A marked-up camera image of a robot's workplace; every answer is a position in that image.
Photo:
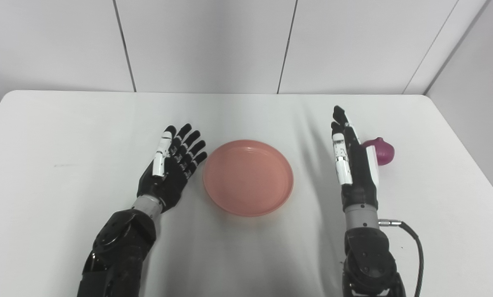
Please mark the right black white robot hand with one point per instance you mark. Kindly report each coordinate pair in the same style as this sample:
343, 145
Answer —
355, 173

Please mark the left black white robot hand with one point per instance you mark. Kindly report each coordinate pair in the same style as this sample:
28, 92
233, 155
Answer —
170, 173

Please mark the purple onion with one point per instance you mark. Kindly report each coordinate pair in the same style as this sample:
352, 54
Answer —
384, 152

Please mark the pink round plate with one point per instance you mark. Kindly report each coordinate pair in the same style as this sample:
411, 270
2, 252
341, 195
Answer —
248, 177

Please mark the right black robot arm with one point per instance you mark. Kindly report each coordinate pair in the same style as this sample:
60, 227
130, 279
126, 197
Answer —
368, 255

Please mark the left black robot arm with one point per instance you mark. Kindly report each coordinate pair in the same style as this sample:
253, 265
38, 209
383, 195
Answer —
120, 251

